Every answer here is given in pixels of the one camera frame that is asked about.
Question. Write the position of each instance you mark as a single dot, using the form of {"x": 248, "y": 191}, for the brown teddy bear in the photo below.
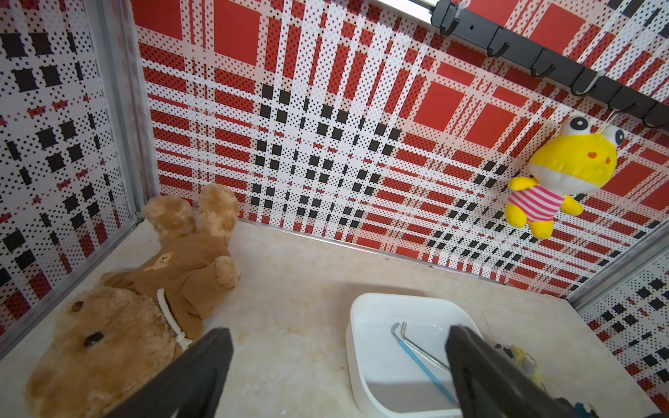
{"x": 112, "y": 340}

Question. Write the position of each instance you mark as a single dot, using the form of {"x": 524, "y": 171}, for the small yellow keychain toy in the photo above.
{"x": 522, "y": 361}

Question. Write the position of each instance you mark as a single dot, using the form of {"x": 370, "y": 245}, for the white plastic storage box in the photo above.
{"x": 385, "y": 382}

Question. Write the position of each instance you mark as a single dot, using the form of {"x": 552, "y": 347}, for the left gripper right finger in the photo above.
{"x": 487, "y": 385}

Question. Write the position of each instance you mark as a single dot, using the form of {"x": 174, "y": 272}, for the black hook rail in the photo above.
{"x": 453, "y": 20}

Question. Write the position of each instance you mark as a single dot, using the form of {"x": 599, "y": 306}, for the blue hex key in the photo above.
{"x": 421, "y": 366}

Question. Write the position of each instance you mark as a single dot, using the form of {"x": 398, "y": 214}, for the yellow frog plush toy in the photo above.
{"x": 576, "y": 161}

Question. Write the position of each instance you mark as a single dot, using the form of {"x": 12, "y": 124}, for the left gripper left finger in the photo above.
{"x": 191, "y": 386}

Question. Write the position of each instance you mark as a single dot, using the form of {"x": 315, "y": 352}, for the thin olive hex key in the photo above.
{"x": 425, "y": 354}

